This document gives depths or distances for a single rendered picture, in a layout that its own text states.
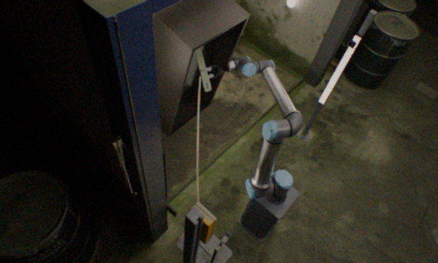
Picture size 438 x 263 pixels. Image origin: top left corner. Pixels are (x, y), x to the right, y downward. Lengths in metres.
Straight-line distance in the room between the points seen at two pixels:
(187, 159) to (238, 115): 0.88
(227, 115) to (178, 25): 1.84
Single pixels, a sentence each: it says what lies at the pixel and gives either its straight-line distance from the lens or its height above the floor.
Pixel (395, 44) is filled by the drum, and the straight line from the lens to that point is 4.35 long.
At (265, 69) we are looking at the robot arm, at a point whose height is 1.44.
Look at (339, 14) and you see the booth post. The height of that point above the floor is 1.07.
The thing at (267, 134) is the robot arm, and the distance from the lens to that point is 1.83.
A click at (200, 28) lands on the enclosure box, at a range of 2.09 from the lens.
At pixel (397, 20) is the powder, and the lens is 4.66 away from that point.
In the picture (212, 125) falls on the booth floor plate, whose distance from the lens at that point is 3.56.
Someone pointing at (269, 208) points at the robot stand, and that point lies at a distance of 2.48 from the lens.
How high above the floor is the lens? 2.85
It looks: 53 degrees down
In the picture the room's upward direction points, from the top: 10 degrees clockwise
